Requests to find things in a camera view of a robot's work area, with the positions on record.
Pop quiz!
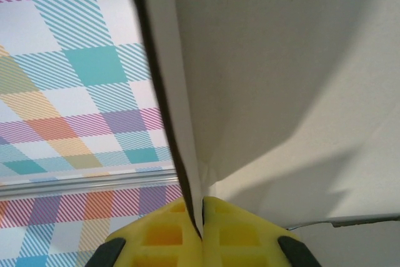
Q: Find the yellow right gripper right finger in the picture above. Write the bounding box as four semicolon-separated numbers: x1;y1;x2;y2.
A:
201;196;323;267

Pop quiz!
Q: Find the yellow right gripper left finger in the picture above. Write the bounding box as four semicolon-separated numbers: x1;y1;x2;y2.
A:
90;196;204;267

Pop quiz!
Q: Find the white paper box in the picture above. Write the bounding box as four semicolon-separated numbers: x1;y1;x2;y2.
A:
124;0;400;239

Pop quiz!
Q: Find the aluminium frame post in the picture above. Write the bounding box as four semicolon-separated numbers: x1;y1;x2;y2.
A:
0;169;184;198

